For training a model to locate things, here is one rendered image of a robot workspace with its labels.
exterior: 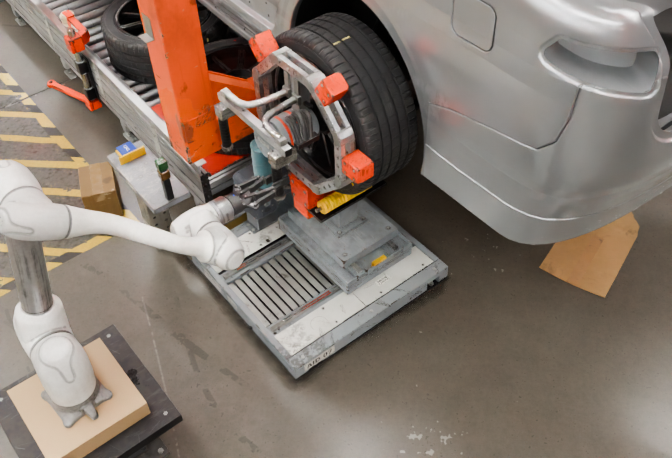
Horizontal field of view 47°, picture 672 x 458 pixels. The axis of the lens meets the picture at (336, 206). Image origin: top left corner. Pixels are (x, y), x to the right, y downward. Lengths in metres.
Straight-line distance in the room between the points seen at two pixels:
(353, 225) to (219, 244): 1.05
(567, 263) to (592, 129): 1.45
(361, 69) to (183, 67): 0.72
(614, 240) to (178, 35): 2.13
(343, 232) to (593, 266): 1.13
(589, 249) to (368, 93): 1.48
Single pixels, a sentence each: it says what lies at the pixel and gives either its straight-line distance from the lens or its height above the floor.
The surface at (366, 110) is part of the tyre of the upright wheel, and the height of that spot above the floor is 1.04.
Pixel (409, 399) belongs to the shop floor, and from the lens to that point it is 3.13.
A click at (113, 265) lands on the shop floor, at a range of 3.71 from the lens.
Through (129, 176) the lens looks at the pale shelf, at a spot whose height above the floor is 0.45.
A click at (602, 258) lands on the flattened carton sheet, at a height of 0.01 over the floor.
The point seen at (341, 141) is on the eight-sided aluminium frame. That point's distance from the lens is 2.67.
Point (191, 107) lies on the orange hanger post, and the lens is 3.15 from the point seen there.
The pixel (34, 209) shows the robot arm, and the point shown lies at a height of 1.18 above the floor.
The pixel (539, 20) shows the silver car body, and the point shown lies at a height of 1.57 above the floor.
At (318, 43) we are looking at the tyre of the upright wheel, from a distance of 2.75.
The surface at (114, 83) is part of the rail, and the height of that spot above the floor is 0.39.
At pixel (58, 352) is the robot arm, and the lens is 2.65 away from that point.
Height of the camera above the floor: 2.69
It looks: 45 degrees down
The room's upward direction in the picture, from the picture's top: 2 degrees counter-clockwise
